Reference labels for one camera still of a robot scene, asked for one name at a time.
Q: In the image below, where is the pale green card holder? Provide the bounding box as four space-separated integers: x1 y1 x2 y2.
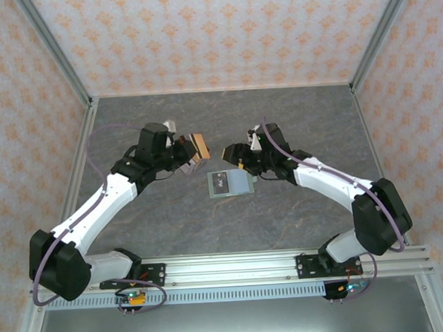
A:
206 166 260 201

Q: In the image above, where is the white card with black stripe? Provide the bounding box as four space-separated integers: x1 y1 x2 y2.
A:
179 160 205 177

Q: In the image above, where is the dark credit card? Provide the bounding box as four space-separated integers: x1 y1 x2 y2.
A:
208 169 232 198

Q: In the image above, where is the controller board with yellow connector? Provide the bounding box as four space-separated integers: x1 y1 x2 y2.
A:
114 288 148 308

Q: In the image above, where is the controller board with green light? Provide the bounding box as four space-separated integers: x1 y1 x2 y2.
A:
324 279 369 299

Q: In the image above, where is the grey metal sheet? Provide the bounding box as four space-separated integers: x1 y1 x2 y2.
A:
31 290 432 332

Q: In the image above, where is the thin aluminium back rail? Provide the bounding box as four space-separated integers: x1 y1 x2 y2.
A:
89 79 354 100

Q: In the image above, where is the aluminium side rail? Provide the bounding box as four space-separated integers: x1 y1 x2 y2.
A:
49 97 107 235
349 81 415 251

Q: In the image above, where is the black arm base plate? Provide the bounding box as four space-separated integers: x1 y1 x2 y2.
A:
295 251 362 280
98 262 168 290

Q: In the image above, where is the aluminium mounting rail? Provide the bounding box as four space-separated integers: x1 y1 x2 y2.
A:
27 241 434 296

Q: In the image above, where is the slotted grey cable duct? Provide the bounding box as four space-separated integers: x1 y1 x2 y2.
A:
45 281 326 312

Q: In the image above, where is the aluminium corner post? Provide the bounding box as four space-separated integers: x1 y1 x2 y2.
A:
13 0 95 111
344 0 424 93

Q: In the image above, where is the aluminium frame leg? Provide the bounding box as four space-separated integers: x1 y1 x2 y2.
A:
10 293 49 332
415 273 443 332

